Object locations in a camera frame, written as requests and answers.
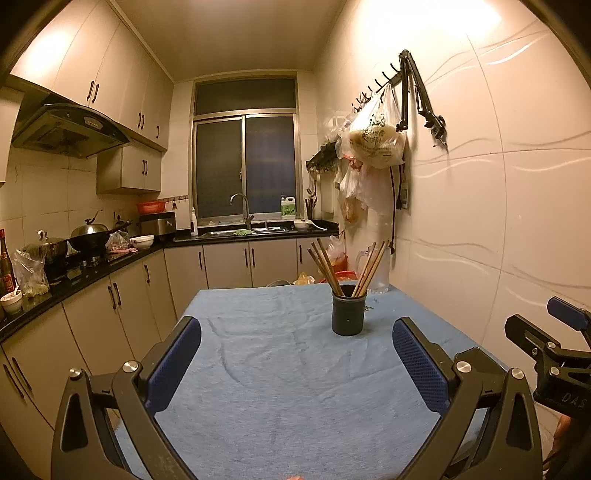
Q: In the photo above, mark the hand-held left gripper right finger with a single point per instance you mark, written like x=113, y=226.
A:
x=418, y=364

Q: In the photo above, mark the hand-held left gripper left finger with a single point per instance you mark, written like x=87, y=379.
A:
x=175, y=364

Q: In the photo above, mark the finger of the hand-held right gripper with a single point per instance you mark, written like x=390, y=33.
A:
x=568, y=314
x=531, y=339

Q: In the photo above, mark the black utensil holder cup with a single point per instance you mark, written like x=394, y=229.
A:
x=348, y=318

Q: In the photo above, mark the bunch of chopsticks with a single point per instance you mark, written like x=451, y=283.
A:
x=367, y=277

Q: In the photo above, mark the clear plastic pitcher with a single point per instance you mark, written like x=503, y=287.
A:
x=384, y=277

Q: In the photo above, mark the blue tablecloth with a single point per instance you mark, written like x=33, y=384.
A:
x=286, y=369

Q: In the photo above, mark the red plastic basket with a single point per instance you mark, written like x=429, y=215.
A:
x=345, y=276

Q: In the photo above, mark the black countertop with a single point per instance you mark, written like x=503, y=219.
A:
x=69, y=288

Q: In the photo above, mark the clear bag with pink contents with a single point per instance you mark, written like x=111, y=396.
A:
x=120, y=243

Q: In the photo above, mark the gas stove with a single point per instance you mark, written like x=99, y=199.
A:
x=78, y=270

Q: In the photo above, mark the white squeeze bottle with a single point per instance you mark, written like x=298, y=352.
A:
x=194, y=226

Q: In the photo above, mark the metal countertop appliance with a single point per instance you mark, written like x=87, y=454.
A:
x=157, y=225

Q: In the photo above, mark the yellow plastic bag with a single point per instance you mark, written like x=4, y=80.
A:
x=304, y=278

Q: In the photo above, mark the green cloth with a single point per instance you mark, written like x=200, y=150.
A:
x=241, y=232

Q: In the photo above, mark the black kettle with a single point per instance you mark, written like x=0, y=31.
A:
x=123, y=225

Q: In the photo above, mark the black wok with lid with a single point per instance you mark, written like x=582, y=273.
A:
x=92, y=235

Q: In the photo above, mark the red basin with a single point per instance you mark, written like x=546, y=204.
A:
x=151, y=206

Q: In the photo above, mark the steel sink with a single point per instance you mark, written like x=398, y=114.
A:
x=268, y=230

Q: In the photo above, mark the chrome faucet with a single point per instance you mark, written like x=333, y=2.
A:
x=247, y=212

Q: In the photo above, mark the clear bag with vegetables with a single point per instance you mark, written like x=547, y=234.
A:
x=30, y=274

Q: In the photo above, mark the steel pot with lid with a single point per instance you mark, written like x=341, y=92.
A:
x=48, y=249

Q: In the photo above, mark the small white bowl with spoon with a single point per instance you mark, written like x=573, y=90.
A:
x=11, y=302

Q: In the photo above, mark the white bowl with ladle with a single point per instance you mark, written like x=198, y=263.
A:
x=302, y=225

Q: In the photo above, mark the white hanging plastic bag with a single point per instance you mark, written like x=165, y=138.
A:
x=364, y=189

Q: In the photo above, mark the dark chopstick caddy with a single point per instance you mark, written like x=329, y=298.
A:
x=310, y=211

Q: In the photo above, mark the green detergent bottle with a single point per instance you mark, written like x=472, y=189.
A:
x=288, y=210

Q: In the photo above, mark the dark sauce bottle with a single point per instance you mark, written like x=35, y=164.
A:
x=6, y=267

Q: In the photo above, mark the small upper cabinet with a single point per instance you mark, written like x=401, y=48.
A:
x=129, y=168

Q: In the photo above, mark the kitchen window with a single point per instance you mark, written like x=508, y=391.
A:
x=244, y=166

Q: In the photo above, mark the hanging bag of buns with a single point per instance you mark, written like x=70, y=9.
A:
x=376, y=143

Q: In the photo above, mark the range hood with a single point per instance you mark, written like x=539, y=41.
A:
x=69, y=131

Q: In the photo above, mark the upper kitchen cabinets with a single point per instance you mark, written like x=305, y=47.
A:
x=106, y=60

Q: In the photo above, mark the wall outlet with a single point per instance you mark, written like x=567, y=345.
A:
x=405, y=194

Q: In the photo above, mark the black wall rack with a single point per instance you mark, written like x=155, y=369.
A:
x=323, y=159

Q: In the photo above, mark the black wall hook rail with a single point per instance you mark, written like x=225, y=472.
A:
x=374, y=87

